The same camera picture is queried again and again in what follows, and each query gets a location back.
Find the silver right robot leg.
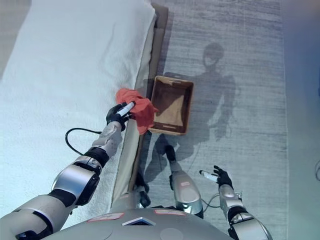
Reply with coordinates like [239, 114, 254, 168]
[165, 144, 204, 219]

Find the beige bed cover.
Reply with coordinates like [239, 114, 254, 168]
[0, 0, 33, 82]

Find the grey right wrist cable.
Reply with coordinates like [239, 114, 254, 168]
[202, 191, 243, 209]

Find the white textured bed blanket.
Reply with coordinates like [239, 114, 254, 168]
[0, 0, 156, 227]

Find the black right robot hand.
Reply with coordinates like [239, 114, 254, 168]
[198, 164, 235, 191]

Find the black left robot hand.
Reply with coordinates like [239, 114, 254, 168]
[105, 100, 137, 132]

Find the brown wicker basket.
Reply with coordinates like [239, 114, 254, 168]
[148, 75, 195, 136]

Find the silver robot torso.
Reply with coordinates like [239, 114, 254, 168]
[59, 206, 231, 240]

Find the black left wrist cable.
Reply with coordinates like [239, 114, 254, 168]
[64, 127, 104, 158]

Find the red cloth garment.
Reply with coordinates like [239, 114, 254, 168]
[115, 87, 159, 136]

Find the grey striped rug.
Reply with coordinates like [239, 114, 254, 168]
[136, 0, 289, 240]

